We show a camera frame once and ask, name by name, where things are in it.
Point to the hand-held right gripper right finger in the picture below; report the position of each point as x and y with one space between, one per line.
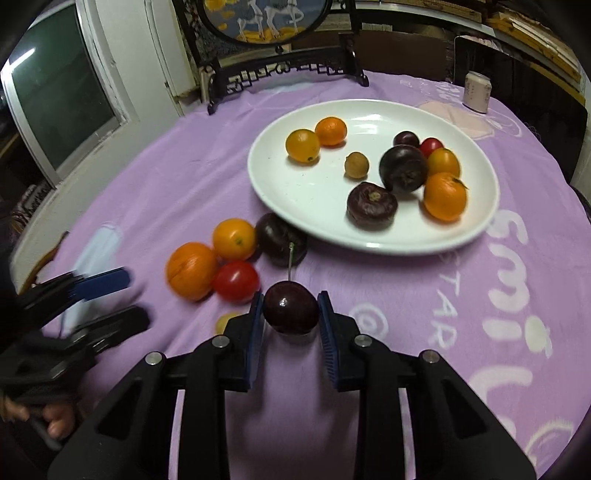
328 341

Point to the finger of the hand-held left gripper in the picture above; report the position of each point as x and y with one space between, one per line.
120 325
101 282

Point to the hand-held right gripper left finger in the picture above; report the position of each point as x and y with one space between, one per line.
255 350

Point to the small tan longan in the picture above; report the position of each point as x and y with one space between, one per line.
226 323
356 165

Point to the dark cherry with stem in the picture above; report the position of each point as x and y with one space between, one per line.
291 308

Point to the red cherry tomato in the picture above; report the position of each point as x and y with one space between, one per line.
431 146
236 281

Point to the orange mandarin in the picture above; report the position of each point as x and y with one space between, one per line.
445 196
191 269

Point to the dark water chestnut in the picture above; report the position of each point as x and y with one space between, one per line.
403 168
280 239
372 205

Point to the orange cherry tomato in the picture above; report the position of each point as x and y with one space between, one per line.
443 162
234 239

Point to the white plate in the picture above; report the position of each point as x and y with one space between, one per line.
314 194

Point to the yellow cherry tomato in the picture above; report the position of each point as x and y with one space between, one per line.
302 146

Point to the small mandarin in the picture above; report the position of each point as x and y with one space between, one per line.
330 131

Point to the dark red cherry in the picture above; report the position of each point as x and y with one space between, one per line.
406 138

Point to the person's left hand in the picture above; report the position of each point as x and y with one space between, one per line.
62 420

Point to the purple printed tablecloth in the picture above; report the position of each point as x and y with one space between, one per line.
175 175

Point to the window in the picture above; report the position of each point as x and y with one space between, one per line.
60 92

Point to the white board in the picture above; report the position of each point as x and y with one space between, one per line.
171 46

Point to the beige can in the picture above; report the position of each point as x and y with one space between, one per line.
476 92

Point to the round deer screen ornament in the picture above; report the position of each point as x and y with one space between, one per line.
258 14

